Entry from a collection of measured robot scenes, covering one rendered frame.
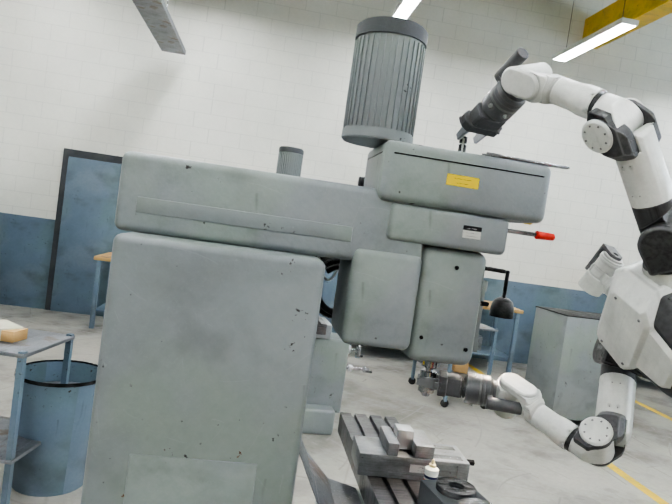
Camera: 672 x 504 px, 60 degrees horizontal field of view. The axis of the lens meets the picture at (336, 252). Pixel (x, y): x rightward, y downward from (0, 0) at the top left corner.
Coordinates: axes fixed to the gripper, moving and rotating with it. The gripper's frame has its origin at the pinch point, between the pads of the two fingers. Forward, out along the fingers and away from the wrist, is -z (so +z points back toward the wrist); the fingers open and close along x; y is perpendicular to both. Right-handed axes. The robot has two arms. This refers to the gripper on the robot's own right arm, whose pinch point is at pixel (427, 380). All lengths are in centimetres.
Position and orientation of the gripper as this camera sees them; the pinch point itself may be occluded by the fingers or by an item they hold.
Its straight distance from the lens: 175.1
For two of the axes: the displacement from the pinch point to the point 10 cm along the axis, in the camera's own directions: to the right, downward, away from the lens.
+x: -1.8, 0.2, -9.8
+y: -1.3, 9.9, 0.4
